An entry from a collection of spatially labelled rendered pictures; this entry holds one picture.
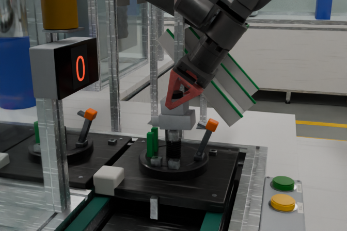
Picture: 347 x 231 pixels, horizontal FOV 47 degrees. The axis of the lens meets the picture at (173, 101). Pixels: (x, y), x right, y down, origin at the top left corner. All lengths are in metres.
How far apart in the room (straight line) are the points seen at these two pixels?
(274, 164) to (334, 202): 0.21
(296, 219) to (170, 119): 0.28
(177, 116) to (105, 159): 0.19
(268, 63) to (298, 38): 0.41
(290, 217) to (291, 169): 0.40
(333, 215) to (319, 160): 0.28
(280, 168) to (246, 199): 0.37
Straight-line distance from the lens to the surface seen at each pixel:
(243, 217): 0.69
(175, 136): 0.78
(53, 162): 0.67
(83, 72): 0.62
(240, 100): 1.09
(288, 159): 1.15
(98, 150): 0.90
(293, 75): 4.67
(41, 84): 0.57
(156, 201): 0.71
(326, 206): 0.95
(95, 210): 0.73
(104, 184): 0.75
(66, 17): 0.59
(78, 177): 0.79
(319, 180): 1.06
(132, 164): 0.82
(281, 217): 0.69
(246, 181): 0.79
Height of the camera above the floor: 1.32
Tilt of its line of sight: 16 degrees down
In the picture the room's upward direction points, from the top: straight up
